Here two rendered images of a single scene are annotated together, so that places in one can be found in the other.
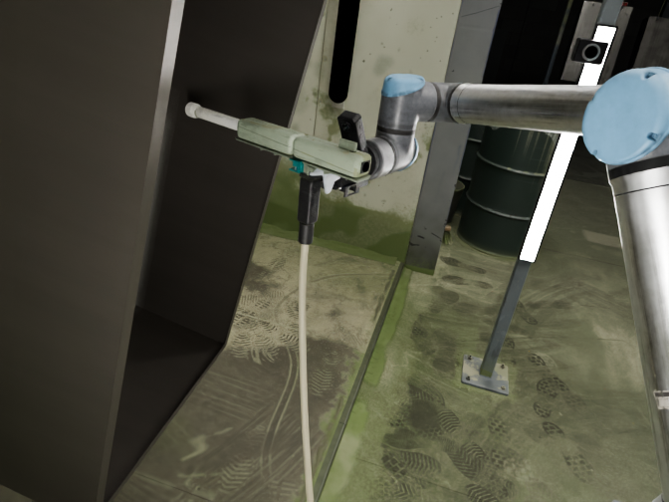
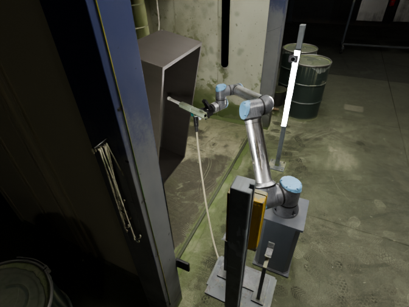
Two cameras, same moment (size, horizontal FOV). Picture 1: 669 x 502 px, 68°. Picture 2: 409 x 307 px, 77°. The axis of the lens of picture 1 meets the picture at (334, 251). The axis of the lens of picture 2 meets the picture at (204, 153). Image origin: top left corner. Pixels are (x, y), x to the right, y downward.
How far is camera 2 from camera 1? 1.22 m
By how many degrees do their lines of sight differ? 15
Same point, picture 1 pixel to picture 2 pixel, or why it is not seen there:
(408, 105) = (221, 93)
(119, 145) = (154, 122)
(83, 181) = not seen: hidden behind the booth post
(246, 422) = (194, 179)
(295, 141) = (190, 109)
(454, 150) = (270, 81)
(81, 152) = not seen: hidden behind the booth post
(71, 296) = not seen: hidden behind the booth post
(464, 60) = (270, 47)
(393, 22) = (242, 35)
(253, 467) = (195, 190)
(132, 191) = (157, 130)
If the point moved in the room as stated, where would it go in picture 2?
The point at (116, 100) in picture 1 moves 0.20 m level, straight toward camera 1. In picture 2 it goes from (153, 116) to (156, 131)
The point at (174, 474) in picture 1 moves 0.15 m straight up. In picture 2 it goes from (174, 192) to (173, 183)
